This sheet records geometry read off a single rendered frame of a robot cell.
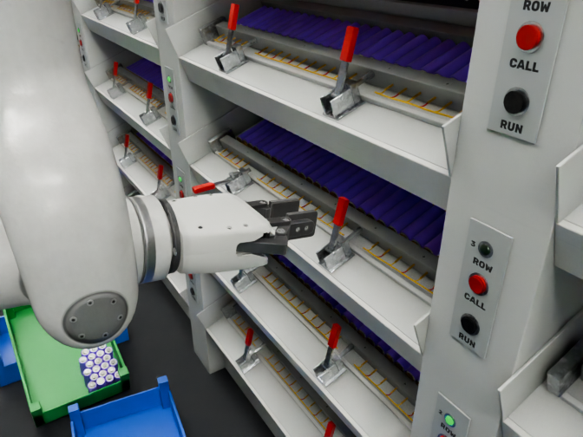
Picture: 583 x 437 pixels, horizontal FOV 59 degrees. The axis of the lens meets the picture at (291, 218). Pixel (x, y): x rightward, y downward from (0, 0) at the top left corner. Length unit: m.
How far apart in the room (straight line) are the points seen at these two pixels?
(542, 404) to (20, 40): 0.50
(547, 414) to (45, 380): 1.07
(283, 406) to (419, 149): 0.65
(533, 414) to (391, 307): 0.18
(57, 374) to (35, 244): 0.97
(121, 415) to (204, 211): 0.78
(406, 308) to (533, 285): 0.20
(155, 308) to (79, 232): 1.15
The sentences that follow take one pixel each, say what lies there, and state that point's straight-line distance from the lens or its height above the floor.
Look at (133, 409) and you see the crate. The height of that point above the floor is 0.02.
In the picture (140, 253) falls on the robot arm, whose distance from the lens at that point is 0.48.
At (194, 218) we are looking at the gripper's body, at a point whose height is 0.67.
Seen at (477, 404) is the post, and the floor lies 0.53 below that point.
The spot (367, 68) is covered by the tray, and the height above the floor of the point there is 0.78.
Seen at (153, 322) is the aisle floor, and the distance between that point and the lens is 1.47.
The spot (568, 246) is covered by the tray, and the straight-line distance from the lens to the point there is 0.41.
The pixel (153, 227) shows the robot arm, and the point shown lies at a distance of 0.48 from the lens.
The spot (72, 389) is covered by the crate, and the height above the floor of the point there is 0.02.
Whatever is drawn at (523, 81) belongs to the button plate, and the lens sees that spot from 0.40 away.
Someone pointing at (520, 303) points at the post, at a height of 0.66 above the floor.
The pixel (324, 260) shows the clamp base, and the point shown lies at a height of 0.56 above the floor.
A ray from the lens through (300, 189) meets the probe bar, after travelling 0.77.
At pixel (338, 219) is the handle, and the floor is 0.61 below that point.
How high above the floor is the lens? 0.91
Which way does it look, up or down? 28 degrees down
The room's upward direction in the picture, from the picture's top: straight up
